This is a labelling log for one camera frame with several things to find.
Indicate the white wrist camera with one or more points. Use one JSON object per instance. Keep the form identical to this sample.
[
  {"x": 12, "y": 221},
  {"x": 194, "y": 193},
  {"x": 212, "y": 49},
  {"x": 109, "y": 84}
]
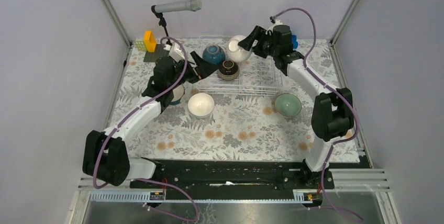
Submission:
[
  {"x": 175, "y": 51},
  {"x": 275, "y": 22}
]

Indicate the dark brown patterned bowl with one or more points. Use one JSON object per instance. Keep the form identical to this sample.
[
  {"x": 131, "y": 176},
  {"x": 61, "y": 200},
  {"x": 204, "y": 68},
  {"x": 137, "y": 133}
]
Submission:
[{"x": 228, "y": 70}]

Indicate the orange toy block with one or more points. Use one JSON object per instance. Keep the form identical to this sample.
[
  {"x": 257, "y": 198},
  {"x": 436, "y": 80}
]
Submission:
[{"x": 149, "y": 41}]

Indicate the yellow-green toy block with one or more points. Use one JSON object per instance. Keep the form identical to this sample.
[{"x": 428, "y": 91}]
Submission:
[{"x": 140, "y": 45}]

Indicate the white wire dish rack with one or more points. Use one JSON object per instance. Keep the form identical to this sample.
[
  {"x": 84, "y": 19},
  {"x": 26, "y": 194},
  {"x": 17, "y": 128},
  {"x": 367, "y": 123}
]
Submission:
[{"x": 257, "y": 76}]

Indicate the white ribbed bowl front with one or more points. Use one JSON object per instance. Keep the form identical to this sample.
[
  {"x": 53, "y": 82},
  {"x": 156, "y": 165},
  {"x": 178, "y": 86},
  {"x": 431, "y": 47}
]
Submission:
[{"x": 201, "y": 105}]

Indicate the pale green ceramic bowl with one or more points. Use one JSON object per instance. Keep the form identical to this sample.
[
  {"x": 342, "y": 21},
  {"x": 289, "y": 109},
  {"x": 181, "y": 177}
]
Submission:
[{"x": 288, "y": 105}]

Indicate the white ribbed bowl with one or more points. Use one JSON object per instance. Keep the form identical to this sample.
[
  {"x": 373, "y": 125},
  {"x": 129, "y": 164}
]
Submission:
[
  {"x": 201, "y": 105},
  {"x": 236, "y": 53}
]

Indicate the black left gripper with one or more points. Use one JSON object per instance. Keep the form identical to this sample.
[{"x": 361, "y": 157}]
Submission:
[{"x": 202, "y": 68}]

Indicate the teal bowl white interior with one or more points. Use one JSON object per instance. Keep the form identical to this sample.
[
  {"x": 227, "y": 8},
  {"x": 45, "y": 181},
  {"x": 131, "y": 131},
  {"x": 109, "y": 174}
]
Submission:
[{"x": 178, "y": 93}]

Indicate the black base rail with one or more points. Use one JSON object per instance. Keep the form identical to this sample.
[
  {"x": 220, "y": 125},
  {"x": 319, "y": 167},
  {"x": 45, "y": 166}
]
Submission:
[{"x": 241, "y": 180}]

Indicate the black microphone tripod stand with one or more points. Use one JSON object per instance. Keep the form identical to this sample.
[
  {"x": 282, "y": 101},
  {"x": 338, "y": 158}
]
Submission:
[{"x": 162, "y": 21}]

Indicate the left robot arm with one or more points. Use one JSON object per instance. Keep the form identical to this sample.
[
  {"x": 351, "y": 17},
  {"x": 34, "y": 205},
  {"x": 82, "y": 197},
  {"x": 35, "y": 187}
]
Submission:
[{"x": 106, "y": 158}]

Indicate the dark blue ceramic bowl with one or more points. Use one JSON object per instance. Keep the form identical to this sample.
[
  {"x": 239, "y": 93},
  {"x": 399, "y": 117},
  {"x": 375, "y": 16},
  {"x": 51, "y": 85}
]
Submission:
[{"x": 214, "y": 54}]

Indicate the blue toy block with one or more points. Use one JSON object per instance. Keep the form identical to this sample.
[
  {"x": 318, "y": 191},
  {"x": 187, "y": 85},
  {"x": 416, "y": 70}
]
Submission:
[{"x": 294, "y": 42}]

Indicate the grey microphone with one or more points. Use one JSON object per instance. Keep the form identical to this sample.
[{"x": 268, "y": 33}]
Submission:
[{"x": 186, "y": 5}]

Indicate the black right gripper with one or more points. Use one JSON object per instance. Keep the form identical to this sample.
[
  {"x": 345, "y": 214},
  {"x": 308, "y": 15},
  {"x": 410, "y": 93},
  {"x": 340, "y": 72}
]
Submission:
[{"x": 258, "y": 34}]

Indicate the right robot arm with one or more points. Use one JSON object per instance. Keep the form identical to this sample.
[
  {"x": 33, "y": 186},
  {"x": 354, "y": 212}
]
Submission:
[{"x": 333, "y": 115}]

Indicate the grey toy baseplate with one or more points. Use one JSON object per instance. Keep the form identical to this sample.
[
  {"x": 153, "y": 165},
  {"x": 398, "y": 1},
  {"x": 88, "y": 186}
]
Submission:
[{"x": 159, "y": 52}]

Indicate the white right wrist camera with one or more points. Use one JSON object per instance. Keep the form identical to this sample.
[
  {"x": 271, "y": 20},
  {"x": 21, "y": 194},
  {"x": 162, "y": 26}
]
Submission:
[{"x": 275, "y": 22}]

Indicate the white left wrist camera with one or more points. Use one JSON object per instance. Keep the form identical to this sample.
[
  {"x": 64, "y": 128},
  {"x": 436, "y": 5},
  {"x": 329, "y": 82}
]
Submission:
[{"x": 175, "y": 51}]

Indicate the floral patterned table mat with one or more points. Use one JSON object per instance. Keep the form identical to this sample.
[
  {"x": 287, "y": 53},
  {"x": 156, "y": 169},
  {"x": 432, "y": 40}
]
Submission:
[{"x": 241, "y": 127}]

